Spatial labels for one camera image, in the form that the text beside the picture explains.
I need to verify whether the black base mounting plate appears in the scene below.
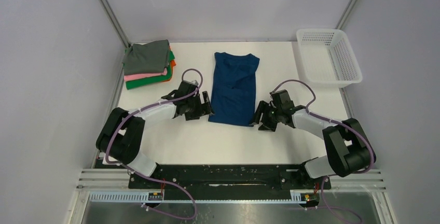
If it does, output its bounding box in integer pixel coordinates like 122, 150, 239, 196
94, 159, 333, 203

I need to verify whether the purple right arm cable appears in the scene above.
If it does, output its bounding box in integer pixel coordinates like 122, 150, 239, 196
271, 79, 376, 223

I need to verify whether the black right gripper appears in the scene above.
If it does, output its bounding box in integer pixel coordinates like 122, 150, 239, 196
248, 100, 283, 132

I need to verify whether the white perforated plastic basket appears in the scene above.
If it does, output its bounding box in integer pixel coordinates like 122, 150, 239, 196
296, 29, 363, 88

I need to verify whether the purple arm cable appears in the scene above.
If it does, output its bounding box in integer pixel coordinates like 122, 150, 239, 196
271, 79, 376, 223
104, 68, 204, 220

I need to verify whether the blue t-shirt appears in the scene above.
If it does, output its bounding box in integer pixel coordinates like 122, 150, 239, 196
208, 52, 260, 127

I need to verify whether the orange folded t-shirt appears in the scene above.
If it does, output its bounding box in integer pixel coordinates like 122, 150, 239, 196
163, 48, 176, 82

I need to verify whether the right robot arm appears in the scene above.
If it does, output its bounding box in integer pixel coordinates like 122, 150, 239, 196
250, 90, 376, 189

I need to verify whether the pink folded t-shirt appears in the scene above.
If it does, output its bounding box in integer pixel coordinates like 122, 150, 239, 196
123, 68, 168, 81

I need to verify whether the green folded t-shirt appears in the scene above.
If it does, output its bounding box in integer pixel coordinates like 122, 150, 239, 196
125, 50, 175, 91

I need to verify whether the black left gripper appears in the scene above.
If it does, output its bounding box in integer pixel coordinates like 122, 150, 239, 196
185, 91, 214, 120

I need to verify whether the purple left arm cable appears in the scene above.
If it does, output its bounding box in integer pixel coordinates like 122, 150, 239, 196
104, 68, 204, 220

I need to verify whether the grey folded t-shirt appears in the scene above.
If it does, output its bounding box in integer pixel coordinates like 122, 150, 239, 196
122, 39, 170, 75

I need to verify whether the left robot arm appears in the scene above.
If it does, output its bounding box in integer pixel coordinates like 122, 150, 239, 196
95, 80, 214, 188

